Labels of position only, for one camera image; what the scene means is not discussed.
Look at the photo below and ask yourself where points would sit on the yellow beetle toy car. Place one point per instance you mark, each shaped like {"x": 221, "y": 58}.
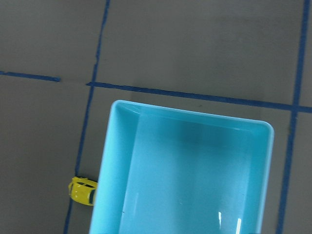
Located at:
{"x": 82, "y": 190}

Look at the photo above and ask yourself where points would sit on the light blue plastic bin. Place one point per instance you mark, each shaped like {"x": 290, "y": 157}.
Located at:
{"x": 171, "y": 171}

